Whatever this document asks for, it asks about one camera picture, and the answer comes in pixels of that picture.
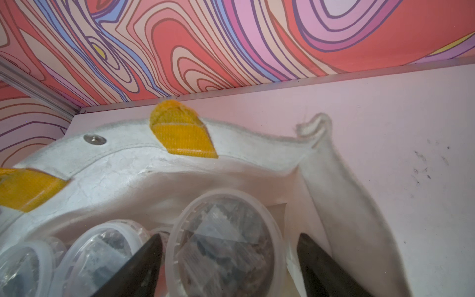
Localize seed jar removed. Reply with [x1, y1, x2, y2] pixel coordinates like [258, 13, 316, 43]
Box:
[49, 220, 150, 297]
[165, 188, 286, 297]

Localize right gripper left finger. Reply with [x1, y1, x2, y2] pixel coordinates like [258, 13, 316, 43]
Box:
[93, 234, 163, 297]

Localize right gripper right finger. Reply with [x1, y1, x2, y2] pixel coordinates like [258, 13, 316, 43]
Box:
[297, 233, 371, 297]

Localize seed jar purple label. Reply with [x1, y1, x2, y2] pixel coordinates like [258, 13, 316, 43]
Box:
[1, 237, 67, 297]

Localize white canvas bag yellow handles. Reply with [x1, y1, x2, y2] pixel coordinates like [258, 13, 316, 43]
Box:
[1, 101, 411, 297]

